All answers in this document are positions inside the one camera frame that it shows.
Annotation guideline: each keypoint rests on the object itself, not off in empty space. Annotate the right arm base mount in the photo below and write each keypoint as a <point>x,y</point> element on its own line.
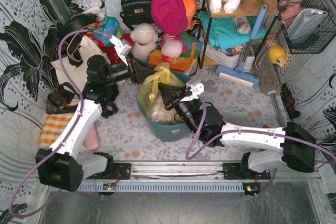
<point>235,171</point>

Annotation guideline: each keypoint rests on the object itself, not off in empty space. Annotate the orange plush toy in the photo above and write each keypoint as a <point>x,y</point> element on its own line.
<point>190,8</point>

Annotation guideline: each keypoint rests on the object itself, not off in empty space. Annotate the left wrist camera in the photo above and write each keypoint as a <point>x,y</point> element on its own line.
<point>122,48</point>

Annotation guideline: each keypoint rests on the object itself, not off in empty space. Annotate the yellow trash bag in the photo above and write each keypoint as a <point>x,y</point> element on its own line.
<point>150,99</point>

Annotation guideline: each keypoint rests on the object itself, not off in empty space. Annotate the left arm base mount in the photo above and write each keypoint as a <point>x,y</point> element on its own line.
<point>122,171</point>

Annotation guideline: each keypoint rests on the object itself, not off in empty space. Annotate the beige dust mop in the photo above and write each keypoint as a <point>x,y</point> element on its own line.
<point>269,83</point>

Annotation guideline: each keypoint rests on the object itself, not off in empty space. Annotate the cream plush bear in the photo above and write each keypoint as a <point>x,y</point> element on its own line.
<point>145,38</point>

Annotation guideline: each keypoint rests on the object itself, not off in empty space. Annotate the yellow duck plush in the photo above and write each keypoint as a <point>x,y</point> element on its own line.
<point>275,52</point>

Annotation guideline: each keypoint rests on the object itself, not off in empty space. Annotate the silver foil pouch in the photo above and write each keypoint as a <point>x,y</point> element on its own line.
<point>306,22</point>

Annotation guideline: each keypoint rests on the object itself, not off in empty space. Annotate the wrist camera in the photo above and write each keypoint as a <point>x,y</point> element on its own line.
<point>122,48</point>
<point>194,88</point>

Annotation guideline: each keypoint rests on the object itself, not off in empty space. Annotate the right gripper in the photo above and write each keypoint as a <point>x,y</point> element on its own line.
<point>175,101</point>

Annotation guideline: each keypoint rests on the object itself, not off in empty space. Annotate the pink glasses case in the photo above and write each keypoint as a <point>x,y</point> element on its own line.
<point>91,139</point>

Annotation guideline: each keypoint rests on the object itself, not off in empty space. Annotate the colourful printed bag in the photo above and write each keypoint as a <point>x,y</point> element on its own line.
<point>109,25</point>

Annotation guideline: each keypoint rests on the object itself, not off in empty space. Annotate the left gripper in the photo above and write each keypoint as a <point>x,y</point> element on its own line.
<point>134,70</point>

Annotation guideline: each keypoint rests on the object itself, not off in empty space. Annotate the black orange toy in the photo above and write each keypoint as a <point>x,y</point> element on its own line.
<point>289,101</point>

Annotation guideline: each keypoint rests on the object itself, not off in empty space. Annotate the magenta cloth bag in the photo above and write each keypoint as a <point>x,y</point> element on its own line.
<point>169,16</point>

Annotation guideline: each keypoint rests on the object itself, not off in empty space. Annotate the orange checkered cloth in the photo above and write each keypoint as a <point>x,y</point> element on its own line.
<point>52,128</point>

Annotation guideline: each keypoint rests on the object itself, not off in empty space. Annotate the teal folded cloth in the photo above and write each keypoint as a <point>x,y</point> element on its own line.
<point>223,32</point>

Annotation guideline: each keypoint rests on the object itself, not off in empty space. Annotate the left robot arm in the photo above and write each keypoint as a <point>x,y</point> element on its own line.
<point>58,166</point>

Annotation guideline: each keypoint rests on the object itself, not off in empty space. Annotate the brown patterned bag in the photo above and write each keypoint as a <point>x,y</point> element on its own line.
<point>59,102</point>

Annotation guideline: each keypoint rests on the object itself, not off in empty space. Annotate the wooden metal shelf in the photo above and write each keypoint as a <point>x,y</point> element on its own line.
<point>206,27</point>

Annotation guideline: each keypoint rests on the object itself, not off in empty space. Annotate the black round hat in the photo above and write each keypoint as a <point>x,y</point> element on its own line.
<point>78,22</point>

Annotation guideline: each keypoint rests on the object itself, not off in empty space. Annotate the black leather handbag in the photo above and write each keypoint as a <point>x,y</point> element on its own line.
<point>135,12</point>

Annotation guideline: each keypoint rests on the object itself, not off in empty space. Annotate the teal trash bin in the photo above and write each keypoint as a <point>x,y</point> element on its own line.
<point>168,133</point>

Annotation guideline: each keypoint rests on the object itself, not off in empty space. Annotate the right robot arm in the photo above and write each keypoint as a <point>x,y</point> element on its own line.
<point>291,145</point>

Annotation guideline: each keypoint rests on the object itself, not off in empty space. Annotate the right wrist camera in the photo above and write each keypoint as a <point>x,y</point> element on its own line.
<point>194,88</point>

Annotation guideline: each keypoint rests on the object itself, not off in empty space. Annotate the white pink plush doll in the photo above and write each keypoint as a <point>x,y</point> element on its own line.
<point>171,46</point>

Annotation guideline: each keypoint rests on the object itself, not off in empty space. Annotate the rainbow striped cloth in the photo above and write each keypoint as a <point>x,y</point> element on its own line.
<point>186,60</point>

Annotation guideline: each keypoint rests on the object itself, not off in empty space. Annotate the black wire basket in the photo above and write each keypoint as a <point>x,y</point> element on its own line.
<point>313,43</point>

